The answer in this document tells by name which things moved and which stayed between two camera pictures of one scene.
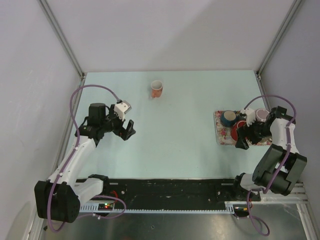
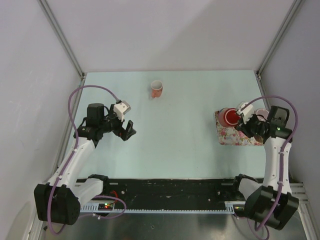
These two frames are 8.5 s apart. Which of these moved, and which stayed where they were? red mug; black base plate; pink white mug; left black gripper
Moved: red mug
Stayed: black base plate; left black gripper; pink white mug
